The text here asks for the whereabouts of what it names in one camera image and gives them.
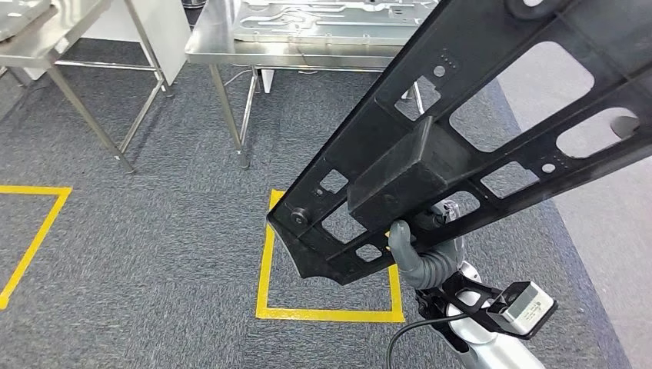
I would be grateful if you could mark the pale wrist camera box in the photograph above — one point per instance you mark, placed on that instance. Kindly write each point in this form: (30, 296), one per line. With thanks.
(527, 308)

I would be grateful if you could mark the stainless steel workbench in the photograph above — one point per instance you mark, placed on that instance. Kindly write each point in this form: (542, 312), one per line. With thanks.
(214, 46)

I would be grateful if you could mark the stamped silver metal panel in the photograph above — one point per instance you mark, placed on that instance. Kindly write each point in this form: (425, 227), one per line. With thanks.
(331, 25)

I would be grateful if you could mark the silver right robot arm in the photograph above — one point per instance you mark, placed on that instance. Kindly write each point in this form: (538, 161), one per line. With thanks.
(489, 351)

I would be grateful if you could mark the stainless steel side table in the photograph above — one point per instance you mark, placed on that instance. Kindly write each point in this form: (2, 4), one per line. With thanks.
(51, 46)

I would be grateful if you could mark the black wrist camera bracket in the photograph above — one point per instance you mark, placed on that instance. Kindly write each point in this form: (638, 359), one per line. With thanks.
(474, 290)

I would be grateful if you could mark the black plastic plate frame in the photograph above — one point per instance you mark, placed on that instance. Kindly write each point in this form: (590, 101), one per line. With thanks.
(407, 178)

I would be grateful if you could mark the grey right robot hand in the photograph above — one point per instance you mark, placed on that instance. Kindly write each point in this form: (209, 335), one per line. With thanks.
(401, 249)

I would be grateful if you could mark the white cabinet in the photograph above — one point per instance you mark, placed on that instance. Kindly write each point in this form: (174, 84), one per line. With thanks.
(163, 35)

